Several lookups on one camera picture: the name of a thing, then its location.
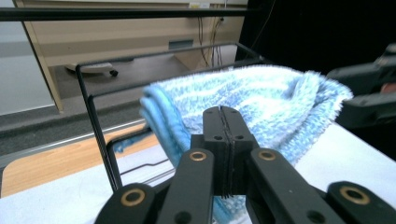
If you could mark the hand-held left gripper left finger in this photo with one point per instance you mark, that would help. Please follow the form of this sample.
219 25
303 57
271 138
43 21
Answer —
211 140

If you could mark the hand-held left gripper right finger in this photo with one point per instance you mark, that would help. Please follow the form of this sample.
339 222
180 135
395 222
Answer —
239 137

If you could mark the blue knitted cloth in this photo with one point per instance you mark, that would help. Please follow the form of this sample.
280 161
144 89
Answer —
255 99

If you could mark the light blue fluffy towel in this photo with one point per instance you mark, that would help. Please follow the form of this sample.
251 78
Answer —
311 31

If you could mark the light wooden desk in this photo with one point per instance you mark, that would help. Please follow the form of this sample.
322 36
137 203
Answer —
124 34

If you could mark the chair base with caster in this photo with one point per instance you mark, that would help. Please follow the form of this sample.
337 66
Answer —
93 68

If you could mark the wooden table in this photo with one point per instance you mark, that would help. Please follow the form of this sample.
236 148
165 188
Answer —
62 161

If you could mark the white cabinet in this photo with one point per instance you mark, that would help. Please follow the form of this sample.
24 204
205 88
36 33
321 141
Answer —
21 77

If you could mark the aluminium rail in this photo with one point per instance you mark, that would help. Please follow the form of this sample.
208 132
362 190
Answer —
62 144

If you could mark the black metal frame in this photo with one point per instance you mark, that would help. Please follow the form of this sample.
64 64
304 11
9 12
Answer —
124 14

